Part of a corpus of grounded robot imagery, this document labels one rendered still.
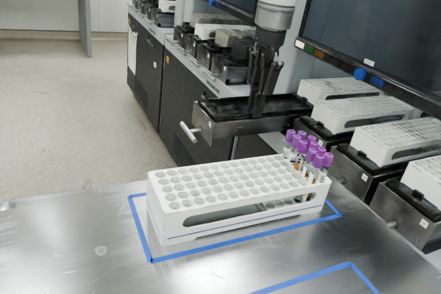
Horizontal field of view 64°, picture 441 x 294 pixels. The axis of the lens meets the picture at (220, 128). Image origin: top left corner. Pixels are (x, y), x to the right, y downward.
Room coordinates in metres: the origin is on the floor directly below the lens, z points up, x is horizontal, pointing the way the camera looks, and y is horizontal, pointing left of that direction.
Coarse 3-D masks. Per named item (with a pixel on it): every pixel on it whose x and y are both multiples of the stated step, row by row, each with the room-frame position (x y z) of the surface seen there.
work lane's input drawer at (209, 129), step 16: (240, 96) 0.97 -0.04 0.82; (272, 96) 1.03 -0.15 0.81; (288, 96) 1.06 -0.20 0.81; (192, 112) 0.91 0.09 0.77; (208, 112) 0.84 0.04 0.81; (224, 112) 0.87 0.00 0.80; (240, 112) 0.89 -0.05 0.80; (272, 112) 0.90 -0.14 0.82; (288, 112) 0.93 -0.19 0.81; (304, 112) 0.96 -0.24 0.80; (208, 128) 0.82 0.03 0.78; (224, 128) 0.81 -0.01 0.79; (240, 128) 0.84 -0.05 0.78; (256, 128) 0.86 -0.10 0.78; (272, 128) 0.89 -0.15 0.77; (288, 128) 0.92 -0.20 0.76
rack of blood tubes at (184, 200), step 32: (256, 160) 0.53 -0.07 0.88; (160, 192) 0.40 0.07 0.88; (192, 192) 0.42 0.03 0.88; (224, 192) 0.42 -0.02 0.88; (256, 192) 0.45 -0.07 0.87; (288, 192) 0.45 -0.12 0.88; (320, 192) 0.49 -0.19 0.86; (160, 224) 0.37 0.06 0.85; (192, 224) 0.41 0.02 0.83; (224, 224) 0.40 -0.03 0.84
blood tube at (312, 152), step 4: (308, 148) 0.51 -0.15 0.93; (312, 148) 0.51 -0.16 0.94; (308, 152) 0.50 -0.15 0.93; (312, 152) 0.50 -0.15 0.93; (316, 152) 0.50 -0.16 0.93; (308, 156) 0.50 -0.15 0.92; (312, 156) 0.50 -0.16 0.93; (308, 160) 0.50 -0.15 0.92; (312, 160) 0.50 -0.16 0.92; (304, 164) 0.50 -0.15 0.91; (308, 164) 0.50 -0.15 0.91; (304, 168) 0.50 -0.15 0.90; (308, 168) 0.50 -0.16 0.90; (304, 172) 0.50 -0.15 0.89; (308, 172) 0.50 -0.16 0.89; (304, 176) 0.50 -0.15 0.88
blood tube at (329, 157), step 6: (324, 156) 0.49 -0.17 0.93; (330, 156) 0.49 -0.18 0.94; (324, 162) 0.49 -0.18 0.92; (330, 162) 0.49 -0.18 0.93; (324, 168) 0.49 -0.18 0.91; (318, 174) 0.50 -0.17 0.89; (324, 174) 0.49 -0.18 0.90; (318, 180) 0.49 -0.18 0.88; (312, 192) 0.50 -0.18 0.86; (312, 198) 0.49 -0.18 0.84
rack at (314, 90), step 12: (300, 84) 1.07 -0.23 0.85; (312, 84) 1.05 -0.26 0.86; (324, 84) 1.07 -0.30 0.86; (336, 84) 1.09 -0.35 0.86; (348, 84) 1.11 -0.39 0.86; (360, 84) 1.13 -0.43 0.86; (312, 96) 1.01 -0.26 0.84; (324, 96) 1.00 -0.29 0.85; (336, 96) 1.13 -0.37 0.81; (348, 96) 1.13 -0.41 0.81; (360, 96) 1.11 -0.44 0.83
